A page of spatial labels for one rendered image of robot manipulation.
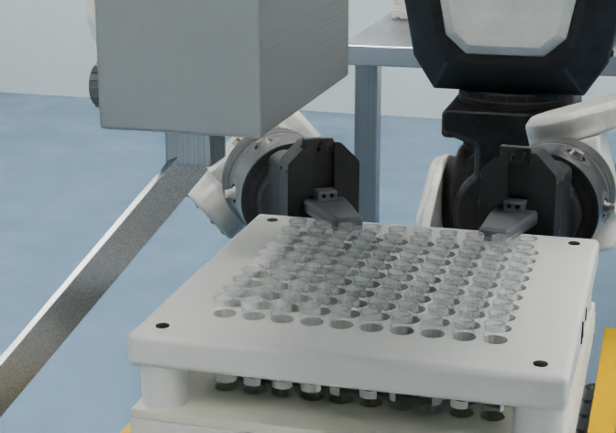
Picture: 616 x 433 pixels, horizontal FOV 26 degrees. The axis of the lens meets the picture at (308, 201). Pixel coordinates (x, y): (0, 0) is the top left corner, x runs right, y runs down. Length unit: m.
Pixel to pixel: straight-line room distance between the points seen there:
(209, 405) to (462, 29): 0.67
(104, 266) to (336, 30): 0.26
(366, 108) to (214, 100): 1.53
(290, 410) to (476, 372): 0.12
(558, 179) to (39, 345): 0.38
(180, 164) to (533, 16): 0.59
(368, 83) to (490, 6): 0.99
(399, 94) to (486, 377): 5.13
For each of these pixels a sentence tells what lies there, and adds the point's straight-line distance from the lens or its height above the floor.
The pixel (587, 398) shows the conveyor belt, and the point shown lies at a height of 0.81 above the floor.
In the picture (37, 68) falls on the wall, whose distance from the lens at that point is 6.42.
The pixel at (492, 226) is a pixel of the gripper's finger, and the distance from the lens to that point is 0.92.
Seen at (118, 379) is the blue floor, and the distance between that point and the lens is 3.09.
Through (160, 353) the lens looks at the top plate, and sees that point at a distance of 0.75.
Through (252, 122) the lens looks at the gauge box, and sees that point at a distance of 0.79.
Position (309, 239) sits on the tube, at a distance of 0.88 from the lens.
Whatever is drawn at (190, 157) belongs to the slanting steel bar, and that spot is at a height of 1.01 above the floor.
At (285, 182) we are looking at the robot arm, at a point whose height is 0.95.
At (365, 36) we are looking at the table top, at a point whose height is 0.85.
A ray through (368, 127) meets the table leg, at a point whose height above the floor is 0.70.
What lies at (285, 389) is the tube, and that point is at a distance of 0.78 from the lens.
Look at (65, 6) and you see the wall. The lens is 6.30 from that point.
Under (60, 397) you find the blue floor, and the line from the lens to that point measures 3.01.
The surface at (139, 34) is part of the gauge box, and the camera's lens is 0.81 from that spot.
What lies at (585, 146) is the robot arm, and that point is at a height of 0.96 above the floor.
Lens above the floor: 1.20
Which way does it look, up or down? 16 degrees down
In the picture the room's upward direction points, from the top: straight up
